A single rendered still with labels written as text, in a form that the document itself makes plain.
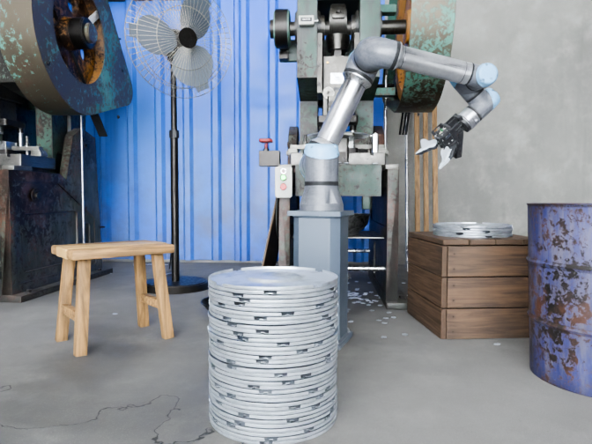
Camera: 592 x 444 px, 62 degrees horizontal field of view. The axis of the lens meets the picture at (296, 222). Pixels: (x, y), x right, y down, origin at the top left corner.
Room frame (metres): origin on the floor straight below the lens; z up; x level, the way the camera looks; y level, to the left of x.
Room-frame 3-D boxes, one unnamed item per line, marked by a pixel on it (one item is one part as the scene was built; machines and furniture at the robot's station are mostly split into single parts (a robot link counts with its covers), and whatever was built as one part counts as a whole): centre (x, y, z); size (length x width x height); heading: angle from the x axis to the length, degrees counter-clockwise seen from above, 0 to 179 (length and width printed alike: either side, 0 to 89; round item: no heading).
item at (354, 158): (2.49, -0.20, 0.68); 0.45 x 0.30 x 0.06; 87
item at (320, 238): (1.69, -0.09, 0.23); 0.19 x 0.19 x 0.45; 70
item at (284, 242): (2.64, 0.05, 0.45); 0.92 x 0.12 x 0.90; 177
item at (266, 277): (1.11, 0.05, 0.32); 0.29 x 0.29 x 0.01
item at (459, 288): (1.91, -0.68, 0.18); 0.40 x 0.38 x 0.35; 4
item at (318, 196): (1.69, -0.09, 0.50); 0.15 x 0.15 x 0.10
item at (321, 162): (1.70, -0.09, 0.62); 0.13 x 0.12 x 0.14; 5
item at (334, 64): (2.44, -0.20, 1.04); 0.17 x 0.15 x 0.30; 177
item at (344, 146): (2.31, -0.19, 0.72); 0.25 x 0.14 x 0.14; 177
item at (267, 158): (2.27, 0.12, 0.62); 0.10 x 0.06 x 0.20; 87
